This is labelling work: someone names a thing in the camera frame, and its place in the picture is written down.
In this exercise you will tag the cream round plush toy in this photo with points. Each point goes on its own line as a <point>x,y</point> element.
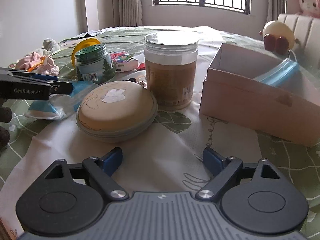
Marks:
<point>278,38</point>

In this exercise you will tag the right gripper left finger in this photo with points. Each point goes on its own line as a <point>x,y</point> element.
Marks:
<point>99,173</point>

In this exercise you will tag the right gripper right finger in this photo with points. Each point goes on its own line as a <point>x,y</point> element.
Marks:
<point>225,173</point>

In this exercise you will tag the pink cloth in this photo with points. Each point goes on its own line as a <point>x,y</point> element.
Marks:
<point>34,62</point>

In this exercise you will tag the pink cardboard box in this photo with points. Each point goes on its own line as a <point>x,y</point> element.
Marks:
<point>231,93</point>

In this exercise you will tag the colourful snack packet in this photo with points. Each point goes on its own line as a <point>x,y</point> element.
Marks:
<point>123,61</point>

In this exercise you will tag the green lid glass jar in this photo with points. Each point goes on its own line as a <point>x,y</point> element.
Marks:
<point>94,64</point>

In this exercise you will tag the pink bunny plush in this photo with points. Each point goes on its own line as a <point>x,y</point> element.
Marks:
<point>309,8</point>

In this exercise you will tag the blue tissue pack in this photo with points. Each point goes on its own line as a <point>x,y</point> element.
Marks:
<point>59,106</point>

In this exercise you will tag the grey plush toy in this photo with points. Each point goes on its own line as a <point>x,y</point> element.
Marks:
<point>50,45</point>

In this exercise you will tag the yellow silicone band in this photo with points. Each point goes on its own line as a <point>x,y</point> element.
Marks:
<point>81,45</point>

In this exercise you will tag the beige curtain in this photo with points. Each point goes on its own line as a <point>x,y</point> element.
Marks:
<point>127,13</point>

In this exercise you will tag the beige oval zip case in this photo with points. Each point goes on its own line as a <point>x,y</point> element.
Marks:
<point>116,111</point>

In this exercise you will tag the blue face mask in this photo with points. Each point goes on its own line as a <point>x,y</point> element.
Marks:
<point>280,73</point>

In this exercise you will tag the cream padded headboard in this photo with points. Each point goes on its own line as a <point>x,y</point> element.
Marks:
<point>306,32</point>

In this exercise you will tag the clear jar brown label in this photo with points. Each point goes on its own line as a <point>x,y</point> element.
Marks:
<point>170,65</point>

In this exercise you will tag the green checked bedsheet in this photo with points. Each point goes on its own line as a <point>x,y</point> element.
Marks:
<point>156,117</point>

